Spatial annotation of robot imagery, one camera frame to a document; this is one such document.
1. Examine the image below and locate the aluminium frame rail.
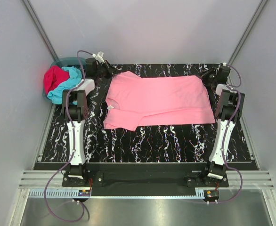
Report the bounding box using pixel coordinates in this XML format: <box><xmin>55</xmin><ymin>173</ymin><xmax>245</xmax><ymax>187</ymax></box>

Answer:
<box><xmin>19</xmin><ymin>170</ymin><xmax>274</xmax><ymax>189</ymax></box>

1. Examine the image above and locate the cyan t shirt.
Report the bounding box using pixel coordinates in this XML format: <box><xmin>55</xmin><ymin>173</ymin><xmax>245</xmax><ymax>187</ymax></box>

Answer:
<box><xmin>47</xmin><ymin>66</ymin><xmax>82</xmax><ymax>105</ymax></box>

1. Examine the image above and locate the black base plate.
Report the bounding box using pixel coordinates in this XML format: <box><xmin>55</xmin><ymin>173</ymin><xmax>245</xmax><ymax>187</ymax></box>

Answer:
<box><xmin>62</xmin><ymin>163</ymin><xmax>229</xmax><ymax>197</ymax></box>

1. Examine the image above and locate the red t shirt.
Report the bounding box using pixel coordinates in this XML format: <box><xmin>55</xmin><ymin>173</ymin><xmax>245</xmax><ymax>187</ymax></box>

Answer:
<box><xmin>43</xmin><ymin>65</ymin><xmax>70</xmax><ymax>95</ymax></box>

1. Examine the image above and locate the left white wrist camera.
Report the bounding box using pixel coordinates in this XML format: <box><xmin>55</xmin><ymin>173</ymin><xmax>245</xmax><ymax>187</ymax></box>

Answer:
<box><xmin>92</xmin><ymin>51</ymin><xmax>105</xmax><ymax>63</ymax></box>

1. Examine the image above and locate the left corner aluminium post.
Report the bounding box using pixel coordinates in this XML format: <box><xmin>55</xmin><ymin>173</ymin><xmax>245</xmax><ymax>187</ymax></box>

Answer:
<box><xmin>20</xmin><ymin>0</ymin><xmax>58</xmax><ymax>61</ymax></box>

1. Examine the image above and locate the pink t shirt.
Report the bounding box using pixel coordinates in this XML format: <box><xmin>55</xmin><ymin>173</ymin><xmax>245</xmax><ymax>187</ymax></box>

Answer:
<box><xmin>104</xmin><ymin>71</ymin><xmax>215</xmax><ymax>131</ymax></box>

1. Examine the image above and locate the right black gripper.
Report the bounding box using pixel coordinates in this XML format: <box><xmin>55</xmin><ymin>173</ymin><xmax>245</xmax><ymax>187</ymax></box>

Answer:
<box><xmin>195</xmin><ymin>67</ymin><xmax>218</xmax><ymax>85</ymax></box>

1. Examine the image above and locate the corner aluminium post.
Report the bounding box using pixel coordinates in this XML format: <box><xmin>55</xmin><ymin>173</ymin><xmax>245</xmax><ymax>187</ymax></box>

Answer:
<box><xmin>225</xmin><ymin>0</ymin><xmax>270</xmax><ymax>70</ymax></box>
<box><xmin>20</xmin><ymin>0</ymin><xmax>58</xmax><ymax>61</ymax></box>

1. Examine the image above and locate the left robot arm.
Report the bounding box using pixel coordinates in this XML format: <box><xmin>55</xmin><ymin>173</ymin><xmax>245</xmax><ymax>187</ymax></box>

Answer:
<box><xmin>62</xmin><ymin>54</ymin><xmax>117</xmax><ymax>186</ymax></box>

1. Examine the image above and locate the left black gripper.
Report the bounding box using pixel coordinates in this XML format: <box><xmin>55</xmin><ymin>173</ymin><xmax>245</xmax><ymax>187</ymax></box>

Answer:
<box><xmin>95</xmin><ymin>60</ymin><xmax>121</xmax><ymax>80</ymax></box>

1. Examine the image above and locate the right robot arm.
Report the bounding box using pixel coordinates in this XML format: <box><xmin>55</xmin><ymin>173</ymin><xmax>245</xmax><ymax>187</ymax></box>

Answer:
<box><xmin>201</xmin><ymin>63</ymin><xmax>245</xmax><ymax>187</ymax></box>

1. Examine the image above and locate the right corner aluminium post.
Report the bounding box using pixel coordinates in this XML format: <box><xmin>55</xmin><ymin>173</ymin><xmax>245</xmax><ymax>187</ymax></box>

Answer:
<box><xmin>225</xmin><ymin>0</ymin><xmax>270</xmax><ymax>70</ymax></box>

